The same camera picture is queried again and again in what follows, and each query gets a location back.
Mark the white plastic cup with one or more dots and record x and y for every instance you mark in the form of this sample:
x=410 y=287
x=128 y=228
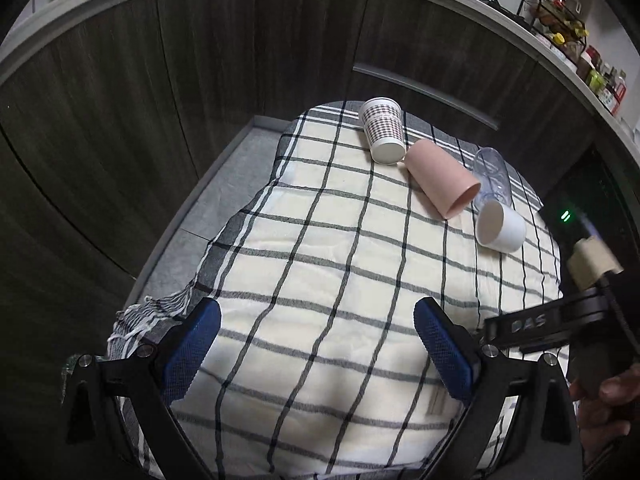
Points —
x=500 y=228

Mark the person's right hand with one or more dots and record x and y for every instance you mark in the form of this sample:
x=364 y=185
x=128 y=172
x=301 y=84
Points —
x=597 y=427

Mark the patterned paper cup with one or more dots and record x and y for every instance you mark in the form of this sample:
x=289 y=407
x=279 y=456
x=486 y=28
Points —
x=381 y=120

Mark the black spice rack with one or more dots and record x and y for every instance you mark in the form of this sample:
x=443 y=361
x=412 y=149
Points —
x=553 y=20

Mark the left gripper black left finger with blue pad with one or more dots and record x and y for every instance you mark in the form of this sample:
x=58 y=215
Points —
x=154 y=376

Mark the clear plastic cup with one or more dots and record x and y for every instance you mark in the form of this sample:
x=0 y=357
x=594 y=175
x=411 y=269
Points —
x=490 y=169

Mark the white black checkered cloth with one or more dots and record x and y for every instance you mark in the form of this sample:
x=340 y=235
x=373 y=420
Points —
x=317 y=370

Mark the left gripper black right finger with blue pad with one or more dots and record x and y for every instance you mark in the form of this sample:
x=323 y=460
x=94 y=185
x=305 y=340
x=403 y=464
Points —
x=542 y=441

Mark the grey cabinet handle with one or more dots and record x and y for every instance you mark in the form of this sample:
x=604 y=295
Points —
x=428 y=91

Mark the pink plastic cup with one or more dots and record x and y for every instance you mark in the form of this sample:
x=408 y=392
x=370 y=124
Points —
x=446 y=182

